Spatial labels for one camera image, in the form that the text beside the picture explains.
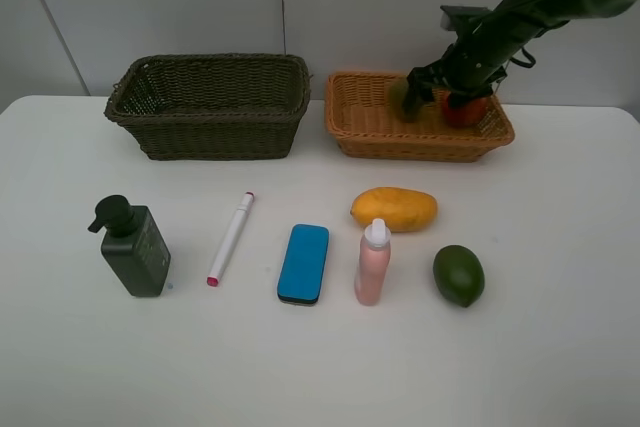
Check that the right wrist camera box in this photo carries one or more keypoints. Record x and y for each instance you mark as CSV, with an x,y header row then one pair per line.
x,y
456,18

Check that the blue whiteboard eraser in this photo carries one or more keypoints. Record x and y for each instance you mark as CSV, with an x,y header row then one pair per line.
x,y
301,276

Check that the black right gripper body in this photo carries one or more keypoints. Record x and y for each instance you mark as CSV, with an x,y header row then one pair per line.
x,y
476,58

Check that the yellow mango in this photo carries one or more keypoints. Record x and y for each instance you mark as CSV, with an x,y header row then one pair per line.
x,y
403,210

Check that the pink bottle white cap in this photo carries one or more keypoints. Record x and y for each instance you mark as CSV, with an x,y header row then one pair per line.
x,y
374,258

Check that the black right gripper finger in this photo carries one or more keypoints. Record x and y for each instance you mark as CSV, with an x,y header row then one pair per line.
x,y
459,99
421,81

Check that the green avocado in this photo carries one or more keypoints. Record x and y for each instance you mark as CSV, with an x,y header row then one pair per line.
x,y
458,275

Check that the white marker pink caps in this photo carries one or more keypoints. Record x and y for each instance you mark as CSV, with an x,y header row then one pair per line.
x,y
230,239

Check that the red pomegranate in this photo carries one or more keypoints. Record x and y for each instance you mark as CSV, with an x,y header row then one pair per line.
x,y
465,117

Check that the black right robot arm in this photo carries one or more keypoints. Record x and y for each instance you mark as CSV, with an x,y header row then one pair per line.
x,y
552,15

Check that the dark green pump bottle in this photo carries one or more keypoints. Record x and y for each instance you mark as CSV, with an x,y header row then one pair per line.
x,y
132,246

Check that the brown kiwi fruit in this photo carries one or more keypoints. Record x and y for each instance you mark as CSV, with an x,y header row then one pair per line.
x,y
399,97

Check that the dark brown wicker basket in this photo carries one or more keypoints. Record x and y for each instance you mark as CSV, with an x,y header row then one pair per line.
x,y
231,106

